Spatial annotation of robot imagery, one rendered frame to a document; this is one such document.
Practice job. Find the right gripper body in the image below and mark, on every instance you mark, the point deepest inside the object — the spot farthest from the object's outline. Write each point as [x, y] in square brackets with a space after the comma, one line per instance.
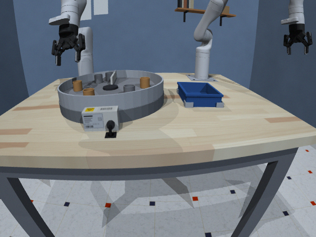
[68, 31]

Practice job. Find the blue open-top crate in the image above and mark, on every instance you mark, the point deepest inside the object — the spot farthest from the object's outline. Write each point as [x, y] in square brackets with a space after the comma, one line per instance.
[202, 94]

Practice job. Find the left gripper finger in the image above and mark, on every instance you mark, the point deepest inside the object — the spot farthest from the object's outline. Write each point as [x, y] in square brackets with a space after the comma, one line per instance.
[305, 43]
[288, 44]

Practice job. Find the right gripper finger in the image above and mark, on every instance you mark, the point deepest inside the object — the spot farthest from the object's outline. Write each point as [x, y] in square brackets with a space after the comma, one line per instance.
[57, 51]
[77, 48]

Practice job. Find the grey cylinder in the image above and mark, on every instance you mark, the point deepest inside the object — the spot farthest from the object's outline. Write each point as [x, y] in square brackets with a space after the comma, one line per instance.
[98, 78]
[108, 75]
[128, 88]

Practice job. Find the bronze bushing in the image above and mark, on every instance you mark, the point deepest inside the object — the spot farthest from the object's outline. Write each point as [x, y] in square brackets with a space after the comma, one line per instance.
[77, 85]
[144, 82]
[88, 91]

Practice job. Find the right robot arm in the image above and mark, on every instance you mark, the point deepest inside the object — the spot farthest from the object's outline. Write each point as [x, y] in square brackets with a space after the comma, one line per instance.
[71, 12]

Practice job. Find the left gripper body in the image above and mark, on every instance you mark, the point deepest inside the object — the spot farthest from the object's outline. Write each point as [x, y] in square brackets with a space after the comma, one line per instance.
[296, 29]

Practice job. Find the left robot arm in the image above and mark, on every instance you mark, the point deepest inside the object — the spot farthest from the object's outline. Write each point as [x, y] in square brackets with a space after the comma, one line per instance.
[204, 35]

